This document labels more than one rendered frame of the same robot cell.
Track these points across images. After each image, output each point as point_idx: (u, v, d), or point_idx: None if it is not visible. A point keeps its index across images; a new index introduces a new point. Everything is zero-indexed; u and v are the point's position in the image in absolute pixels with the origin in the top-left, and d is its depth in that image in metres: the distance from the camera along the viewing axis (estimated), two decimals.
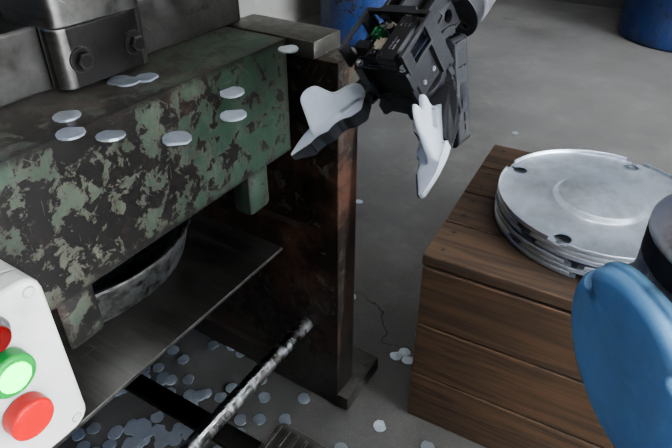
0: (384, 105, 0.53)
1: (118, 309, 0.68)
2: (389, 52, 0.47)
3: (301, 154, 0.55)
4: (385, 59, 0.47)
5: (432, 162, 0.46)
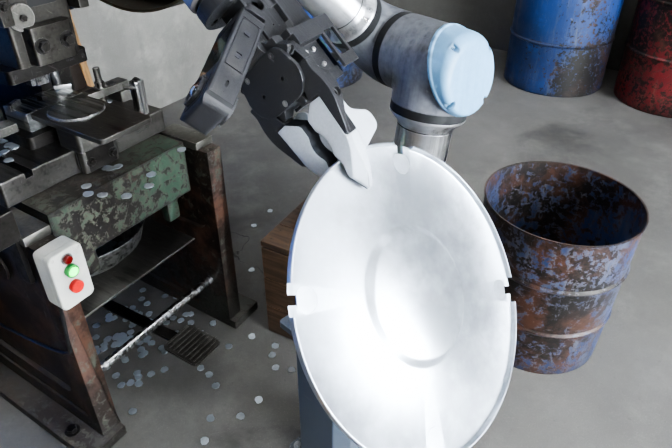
0: (308, 99, 0.50)
1: (107, 265, 1.48)
2: None
3: (361, 181, 0.51)
4: None
5: None
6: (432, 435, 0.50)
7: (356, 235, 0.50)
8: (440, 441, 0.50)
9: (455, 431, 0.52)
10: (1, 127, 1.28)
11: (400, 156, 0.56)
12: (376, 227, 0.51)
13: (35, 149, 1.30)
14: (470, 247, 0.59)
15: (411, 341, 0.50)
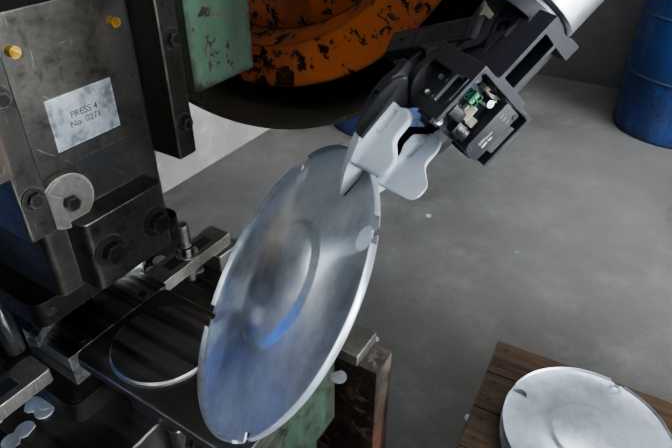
0: (409, 108, 0.48)
1: None
2: (477, 150, 0.45)
3: (349, 186, 0.50)
4: (470, 156, 0.45)
5: (382, 186, 0.51)
6: (221, 309, 0.63)
7: (322, 202, 0.54)
8: (216, 319, 0.63)
9: (213, 337, 0.61)
10: (20, 385, 0.65)
11: (369, 234, 0.45)
12: (323, 221, 0.52)
13: (85, 419, 0.67)
14: (288, 365, 0.46)
15: (257, 271, 0.58)
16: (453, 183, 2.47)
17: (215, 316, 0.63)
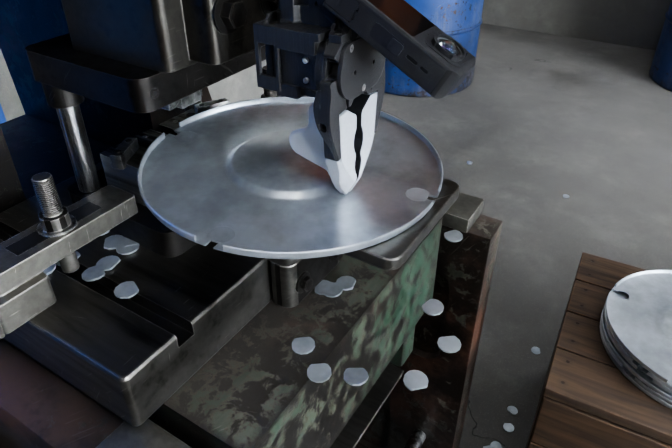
0: None
1: None
2: (272, 75, 0.48)
3: (347, 184, 0.51)
4: None
5: (332, 172, 0.49)
6: (190, 135, 0.60)
7: None
8: (179, 138, 0.59)
9: (170, 148, 0.57)
10: (104, 208, 0.55)
11: (425, 195, 0.52)
12: None
13: (178, 255, 0.57)
14: (293, 223, 0.47)
15: (267, 139, 0.58)
16: (492, 133, 2.37)
17: (178, 135, 0.60)
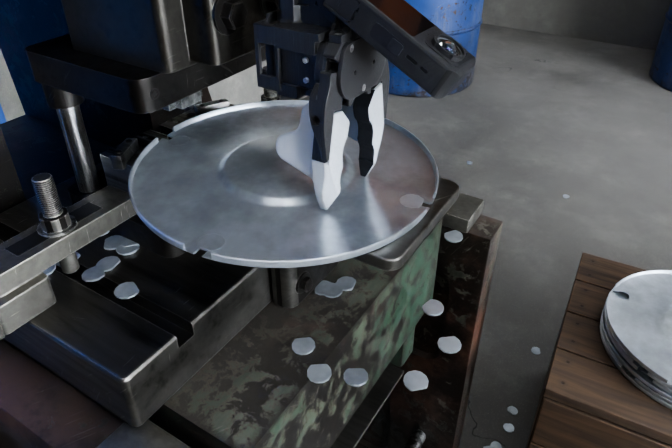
0: None
1: None
2: (272, 74, 0.48)
3: (363, 169, 0.53)
4: None
5: (316, 180, 0.47)
6: (184, 139, 0.59)
7: None
8: (172, 142, 0.59)
9: (163, 153, 0.57)
10: (104, 209, 0.55)
11: (419, 202, 0.51)
12: None
13: (178, 256, 0.56)
14: (284, 231, 0.47)
15: (261, 144, 0.58)
16: (492, 133, 2.37)
17: (171, 139, 0.59)
